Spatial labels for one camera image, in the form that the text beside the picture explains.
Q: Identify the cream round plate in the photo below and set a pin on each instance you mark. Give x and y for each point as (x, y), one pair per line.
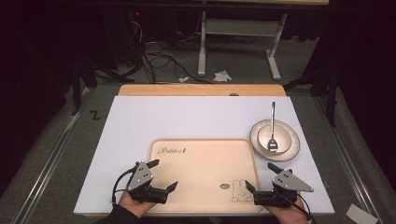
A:
(292, 149)

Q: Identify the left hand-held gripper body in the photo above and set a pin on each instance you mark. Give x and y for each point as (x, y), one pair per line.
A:
(140, 180)

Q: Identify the metal floor rail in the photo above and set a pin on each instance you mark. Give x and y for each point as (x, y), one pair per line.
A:
(345, 161)
(46, 174)

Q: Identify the black metal stand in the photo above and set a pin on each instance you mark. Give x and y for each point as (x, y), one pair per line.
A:
(76, 90)
(331, 93)

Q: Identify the cream round bowl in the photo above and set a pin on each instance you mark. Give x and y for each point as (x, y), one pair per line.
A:
(281, 137)

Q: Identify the small crumpled white paper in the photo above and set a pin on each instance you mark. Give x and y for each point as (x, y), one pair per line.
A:
(183, 79)

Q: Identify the white metal desk frame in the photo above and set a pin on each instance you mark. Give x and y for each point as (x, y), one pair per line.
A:
(239, 28)

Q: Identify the white board mat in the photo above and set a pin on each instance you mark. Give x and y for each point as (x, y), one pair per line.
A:
(186, 118)

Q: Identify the wooden table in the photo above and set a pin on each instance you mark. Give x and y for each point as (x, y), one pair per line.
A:
(202, 90)

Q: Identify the flat white paper sheet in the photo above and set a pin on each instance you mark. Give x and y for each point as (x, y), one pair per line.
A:
(361, 214)

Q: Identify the beige tray with rabbit print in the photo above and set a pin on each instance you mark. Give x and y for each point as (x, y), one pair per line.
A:
(202, 174)

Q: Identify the metal spoon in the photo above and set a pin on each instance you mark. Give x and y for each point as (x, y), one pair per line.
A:
(272, 124)

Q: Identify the person's right hand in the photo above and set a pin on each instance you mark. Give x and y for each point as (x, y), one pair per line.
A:
(291, 213)

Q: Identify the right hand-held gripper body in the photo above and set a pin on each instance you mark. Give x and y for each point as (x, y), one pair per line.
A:
(285, 186)

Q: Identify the large crumpled white paper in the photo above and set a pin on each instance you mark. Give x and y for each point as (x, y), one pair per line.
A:
(222, 76)

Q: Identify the person's left hand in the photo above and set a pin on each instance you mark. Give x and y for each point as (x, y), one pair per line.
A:
(134, 205)

